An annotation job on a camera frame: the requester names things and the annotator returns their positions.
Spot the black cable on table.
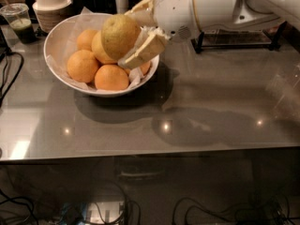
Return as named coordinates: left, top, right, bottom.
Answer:
left=0, top=47, right=25, bottom=110

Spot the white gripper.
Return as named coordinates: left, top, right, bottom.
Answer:
left=118, top=0, right=200, bottom=69

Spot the white paper bowl liner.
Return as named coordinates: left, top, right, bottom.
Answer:
left=45, top=7, right=160, bottom=94

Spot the black wire snack basket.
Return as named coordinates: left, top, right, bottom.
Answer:
left=191, top=22, right=287, bottom=53

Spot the yellowish orange top back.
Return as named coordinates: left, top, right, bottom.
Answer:
left=101, top=14, right=141, bottom=60

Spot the orange front centre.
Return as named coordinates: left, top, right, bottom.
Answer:
left=95, top=65, right=129, bottom=91

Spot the orange front right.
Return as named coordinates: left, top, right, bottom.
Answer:
left=139, top=61, right=151, bottom=76

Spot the orange left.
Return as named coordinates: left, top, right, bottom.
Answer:
left=67, top=50, right=99, bottom=83

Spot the greenish orange centre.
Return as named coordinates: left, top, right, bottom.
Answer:
left=91, top=31, right=116, bottom=65

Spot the white ceramic bowl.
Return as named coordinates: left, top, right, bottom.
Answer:
left=43, top=12, right=160, bottom=98

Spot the orange hidden back left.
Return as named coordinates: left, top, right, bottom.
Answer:
left=76, top=29, right=98, bottom=51

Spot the stack of paper bowls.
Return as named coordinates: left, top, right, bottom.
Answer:
left=32, top=0, right=71, bottom=33

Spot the plastic cup green drink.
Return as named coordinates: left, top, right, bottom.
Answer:
left=0, top=3, right=36, bottom=44

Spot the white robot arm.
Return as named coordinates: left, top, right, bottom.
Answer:
left=118, top=0, right=300, bottom=69

